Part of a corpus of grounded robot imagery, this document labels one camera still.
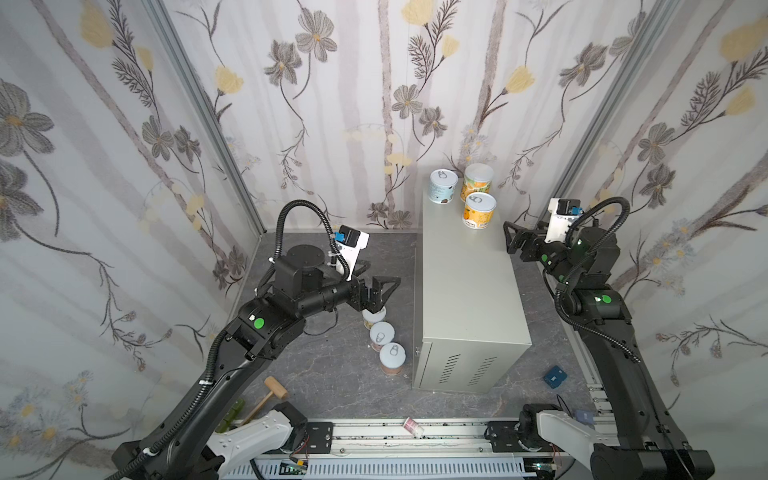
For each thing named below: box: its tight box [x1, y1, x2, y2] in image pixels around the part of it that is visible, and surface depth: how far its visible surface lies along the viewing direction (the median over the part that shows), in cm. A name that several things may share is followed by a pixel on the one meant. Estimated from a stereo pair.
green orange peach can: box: [460, 162, 494, 202], surface depth 78 cm
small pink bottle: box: [403, 416, 425, 439], surface depth 76 cm
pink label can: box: [369, 321, 395, 352], surface depth 88 cm
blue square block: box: [543, 365, 567, 389], surface depth 84 cm
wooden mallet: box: [240, 376, 288, 426], surface depth 82 cm
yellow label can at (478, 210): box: [462, 192, 497, 230], surface depth 74 cm
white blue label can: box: [429, 168, 459, 205], surface depth 80 cm
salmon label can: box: [379, 342, 407, 376], surface depth 85 cm
